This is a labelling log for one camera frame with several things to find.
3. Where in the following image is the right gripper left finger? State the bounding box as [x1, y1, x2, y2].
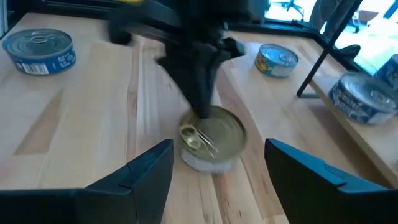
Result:
[0, 138, 175, 224]

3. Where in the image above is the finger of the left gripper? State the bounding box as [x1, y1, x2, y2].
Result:
[194, 51, 231, 119]
[157, 51, 203, 119]

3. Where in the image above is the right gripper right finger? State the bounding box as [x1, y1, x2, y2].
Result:
[264, 138, 398, 224]

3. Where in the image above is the gold top green label can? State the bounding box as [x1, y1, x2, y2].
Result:
[178, 105, 249, 174]

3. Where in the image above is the teal yellow label can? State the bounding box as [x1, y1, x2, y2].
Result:
[254, 43, 300, 78]

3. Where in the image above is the grey label albacore tuna can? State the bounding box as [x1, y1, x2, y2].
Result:
[328, 70, 398, 126]

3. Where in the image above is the blue label tuna can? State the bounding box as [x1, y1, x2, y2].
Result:
[2, 27, 78, 76]

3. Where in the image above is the wooden shelf board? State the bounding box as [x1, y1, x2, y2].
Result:
[309, 74, 398, 189]

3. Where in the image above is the black shelf side frame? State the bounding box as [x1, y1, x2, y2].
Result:
[296, 0, 364, 100]

